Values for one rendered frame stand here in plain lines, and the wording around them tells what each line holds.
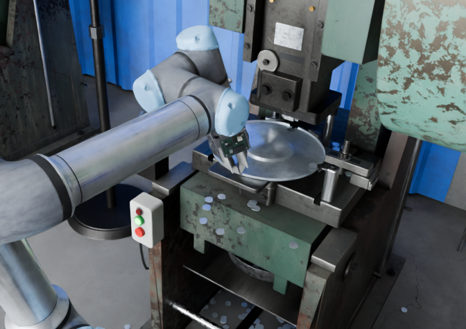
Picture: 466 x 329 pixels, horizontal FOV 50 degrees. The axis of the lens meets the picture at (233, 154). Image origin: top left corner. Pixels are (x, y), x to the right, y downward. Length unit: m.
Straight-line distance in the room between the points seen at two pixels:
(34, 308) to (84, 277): 1.10
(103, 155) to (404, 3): 0.46
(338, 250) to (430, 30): 0.63
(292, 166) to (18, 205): 0.73
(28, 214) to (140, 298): 1.32
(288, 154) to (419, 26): 0.60
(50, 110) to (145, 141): 2.01
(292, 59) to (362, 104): 0.33
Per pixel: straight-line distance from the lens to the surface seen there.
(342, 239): 1.25
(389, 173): 1.56
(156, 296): 1.61
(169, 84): 0.89
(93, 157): 0.70
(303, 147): 1.30
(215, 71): 0.98
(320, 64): 1.14
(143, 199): 1.34
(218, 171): 1.18
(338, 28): 1.09
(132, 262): 2.08
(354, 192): 1.31
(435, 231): 2.47
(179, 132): 0.77
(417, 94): 0.83
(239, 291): 1.54
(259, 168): 1.20
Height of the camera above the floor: 1.43
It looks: 32 degrees down
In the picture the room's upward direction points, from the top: 4 degrees clockwise
